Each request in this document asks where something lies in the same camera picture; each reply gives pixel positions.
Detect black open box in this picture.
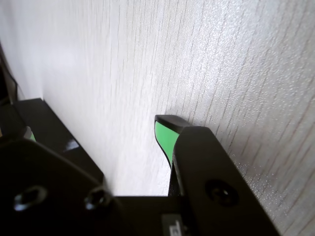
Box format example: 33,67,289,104
24,97,105,192

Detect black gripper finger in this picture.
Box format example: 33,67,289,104
0,126,119,236
154,114,297,236

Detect black cardboard box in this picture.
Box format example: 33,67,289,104
11,99,62,158

